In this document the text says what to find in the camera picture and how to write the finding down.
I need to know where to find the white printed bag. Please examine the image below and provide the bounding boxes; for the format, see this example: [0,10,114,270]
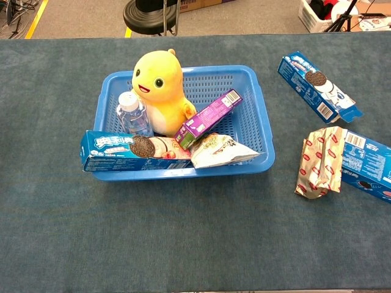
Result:
[359,15,391,32]

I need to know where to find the slim Oreo box white cream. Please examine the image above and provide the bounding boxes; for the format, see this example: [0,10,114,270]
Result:
[277,51,364,125]

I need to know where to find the black round stool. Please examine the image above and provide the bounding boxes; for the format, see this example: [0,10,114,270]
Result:
[122,0,181,37]

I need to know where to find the brown cardboard sheet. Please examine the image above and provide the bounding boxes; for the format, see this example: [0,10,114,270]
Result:
[356,0,391,16]

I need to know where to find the yellow plush toy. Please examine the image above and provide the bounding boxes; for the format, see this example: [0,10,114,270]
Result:
[131,48,198,137]

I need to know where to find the brown cardboard box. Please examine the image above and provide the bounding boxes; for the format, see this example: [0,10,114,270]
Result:
[179,0,236,13]

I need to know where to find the white snack bag black print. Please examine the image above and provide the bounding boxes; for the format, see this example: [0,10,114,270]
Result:
[189,133,262,169]

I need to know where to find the clear water bottle white cap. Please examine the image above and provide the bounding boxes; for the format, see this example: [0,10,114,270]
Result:
[115,91,155,137]

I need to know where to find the slim Oreo box pink cream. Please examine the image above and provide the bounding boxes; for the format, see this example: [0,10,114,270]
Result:
[79,130,194,173]

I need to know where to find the wide blue Oreo box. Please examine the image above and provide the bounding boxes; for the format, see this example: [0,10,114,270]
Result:
[340,130,391,204]

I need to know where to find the gold snack packet red print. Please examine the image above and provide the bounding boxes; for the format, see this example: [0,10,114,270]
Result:
[294,126,348,201]

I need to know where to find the purple milk carton box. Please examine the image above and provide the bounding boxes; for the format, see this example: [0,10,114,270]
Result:
[174,89,244,150]

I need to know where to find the black tripod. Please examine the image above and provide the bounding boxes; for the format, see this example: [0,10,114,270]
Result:
[323,0,363,33]

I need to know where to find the white plastic storage basket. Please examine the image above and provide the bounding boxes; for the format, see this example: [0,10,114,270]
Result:
[298,0,338,34]

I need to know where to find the teal felt table cloth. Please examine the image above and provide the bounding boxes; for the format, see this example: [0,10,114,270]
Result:
[0,30,391,291]

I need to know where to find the black cable bundle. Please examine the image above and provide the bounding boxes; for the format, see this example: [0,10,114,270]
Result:
[0,0,40,39]

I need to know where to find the blue plastic perforated basket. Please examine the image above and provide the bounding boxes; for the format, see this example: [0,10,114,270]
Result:
[91,64,276,183]

